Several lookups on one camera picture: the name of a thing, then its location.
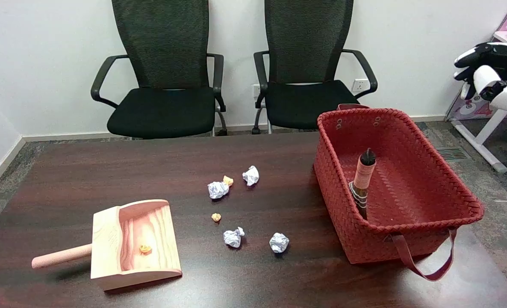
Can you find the owl print side panel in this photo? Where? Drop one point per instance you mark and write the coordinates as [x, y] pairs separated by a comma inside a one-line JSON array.
[[471, 109]]

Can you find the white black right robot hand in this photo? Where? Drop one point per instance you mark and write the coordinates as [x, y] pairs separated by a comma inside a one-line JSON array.
[[499, 55]]

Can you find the white wall power outlet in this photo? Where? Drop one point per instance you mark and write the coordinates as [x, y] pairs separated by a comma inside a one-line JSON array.
[[255, 90], [359, 85]]

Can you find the white crumpled paper ball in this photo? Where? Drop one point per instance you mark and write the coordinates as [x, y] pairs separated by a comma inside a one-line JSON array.
[[217, 189], [233, 237], [250, 175], [278, 242]]

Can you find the white desk frame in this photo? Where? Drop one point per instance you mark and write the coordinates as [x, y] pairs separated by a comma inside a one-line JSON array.
[[484, 132]]

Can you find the orange crumpled paper scrap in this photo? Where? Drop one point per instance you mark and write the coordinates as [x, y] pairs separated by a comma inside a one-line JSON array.
[[216, 217], [228, 180], [145, 249]]

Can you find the wooden dustpan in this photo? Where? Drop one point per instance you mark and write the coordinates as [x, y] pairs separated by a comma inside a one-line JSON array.
[[144, 244]]

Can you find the red woven basket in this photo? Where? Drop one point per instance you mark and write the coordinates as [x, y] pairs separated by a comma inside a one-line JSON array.
[[407, 192]]

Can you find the black mesh office chair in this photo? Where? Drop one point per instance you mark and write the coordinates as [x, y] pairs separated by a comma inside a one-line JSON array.
[[305, 102], [163, 111]]

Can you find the metal floor vent grille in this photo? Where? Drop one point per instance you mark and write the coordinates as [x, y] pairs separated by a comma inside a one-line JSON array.
[[450, 153]]

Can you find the small straw hand broom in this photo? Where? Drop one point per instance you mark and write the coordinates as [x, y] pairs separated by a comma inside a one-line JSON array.
[[363, 176]]

